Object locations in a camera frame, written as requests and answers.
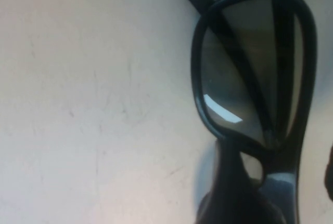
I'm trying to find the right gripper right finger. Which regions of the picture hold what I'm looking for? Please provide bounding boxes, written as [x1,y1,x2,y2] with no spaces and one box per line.
[323,144,333,202]

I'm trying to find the black framed glasses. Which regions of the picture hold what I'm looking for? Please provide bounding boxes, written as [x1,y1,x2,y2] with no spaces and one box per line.
[178,0,318,224]

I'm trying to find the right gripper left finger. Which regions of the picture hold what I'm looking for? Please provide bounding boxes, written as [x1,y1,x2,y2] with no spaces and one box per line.
[195,140,287,224]

